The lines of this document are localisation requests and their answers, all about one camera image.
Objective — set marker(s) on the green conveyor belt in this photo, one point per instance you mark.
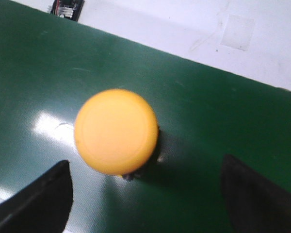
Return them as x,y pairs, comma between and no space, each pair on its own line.
50,66

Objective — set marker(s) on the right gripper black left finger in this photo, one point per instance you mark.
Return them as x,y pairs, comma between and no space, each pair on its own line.
43,206

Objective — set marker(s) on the black sensor behind belt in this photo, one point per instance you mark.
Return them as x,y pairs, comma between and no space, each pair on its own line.
69,9

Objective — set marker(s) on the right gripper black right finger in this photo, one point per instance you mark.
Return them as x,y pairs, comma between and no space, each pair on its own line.
254,203

